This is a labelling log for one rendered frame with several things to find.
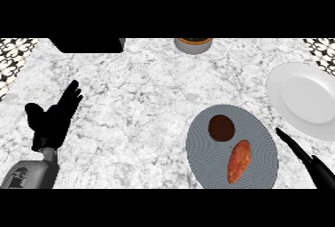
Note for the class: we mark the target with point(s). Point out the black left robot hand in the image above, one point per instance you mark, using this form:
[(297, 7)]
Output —
[(55, 121)]

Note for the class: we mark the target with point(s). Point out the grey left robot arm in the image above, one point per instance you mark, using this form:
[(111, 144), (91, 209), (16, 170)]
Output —
[(30, 174)]

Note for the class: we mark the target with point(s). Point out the orange sweet potato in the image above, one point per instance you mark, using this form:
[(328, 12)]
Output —
[(239, 161)]

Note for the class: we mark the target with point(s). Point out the grey oval placemat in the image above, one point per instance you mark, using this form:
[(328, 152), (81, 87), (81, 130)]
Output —
[(261, 147)]

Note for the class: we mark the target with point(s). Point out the white plate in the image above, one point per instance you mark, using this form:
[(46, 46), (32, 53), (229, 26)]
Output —
[(305, 99)]

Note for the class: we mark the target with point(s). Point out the black appliance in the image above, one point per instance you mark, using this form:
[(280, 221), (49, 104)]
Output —
[(89, 45)]

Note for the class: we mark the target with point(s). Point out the dark brown round object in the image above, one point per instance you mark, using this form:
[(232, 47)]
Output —
[(221, 128)]

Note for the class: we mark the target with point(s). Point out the grey pot with orange rim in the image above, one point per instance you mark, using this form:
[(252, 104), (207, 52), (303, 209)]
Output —
[(193, 46)]

